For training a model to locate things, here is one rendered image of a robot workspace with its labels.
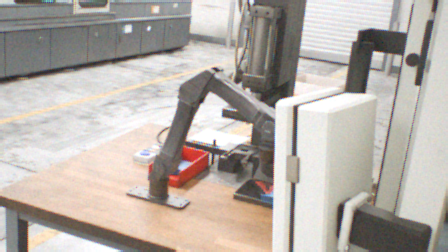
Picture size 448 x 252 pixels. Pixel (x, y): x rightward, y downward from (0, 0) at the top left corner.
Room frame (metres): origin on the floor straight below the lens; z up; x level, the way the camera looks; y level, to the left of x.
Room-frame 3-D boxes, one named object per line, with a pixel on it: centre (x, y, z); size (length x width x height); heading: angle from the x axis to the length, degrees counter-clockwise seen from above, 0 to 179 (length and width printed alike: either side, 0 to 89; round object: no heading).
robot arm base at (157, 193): (1.57, 0.17, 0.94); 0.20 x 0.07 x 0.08; 70
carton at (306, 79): (5.34, -0.94, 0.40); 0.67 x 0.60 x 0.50; 152
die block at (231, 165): (1.89, -0.12, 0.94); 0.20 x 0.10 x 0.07; 70
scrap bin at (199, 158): (1.80, 0.13, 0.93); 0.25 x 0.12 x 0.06; 160
